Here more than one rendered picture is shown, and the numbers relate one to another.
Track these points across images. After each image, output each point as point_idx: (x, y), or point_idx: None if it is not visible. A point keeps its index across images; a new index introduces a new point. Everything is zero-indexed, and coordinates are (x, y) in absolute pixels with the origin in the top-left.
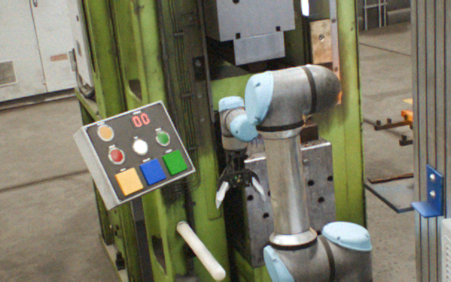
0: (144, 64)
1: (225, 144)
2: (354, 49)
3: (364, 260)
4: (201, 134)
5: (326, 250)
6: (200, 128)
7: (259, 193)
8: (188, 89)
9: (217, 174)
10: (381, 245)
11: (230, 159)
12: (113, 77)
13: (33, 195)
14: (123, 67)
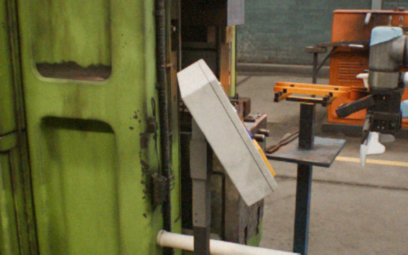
0: (144, 19)
1: (387, 81)
2: (234, 32)
3: None
4: (172, 117)
5: None
6: (172, 109)
7: (378, 142)
8: (169, 59)
9: (180, 164)
10: None
11: (376, 103)
12: (6, 63)
13: None
14: (27, 46)
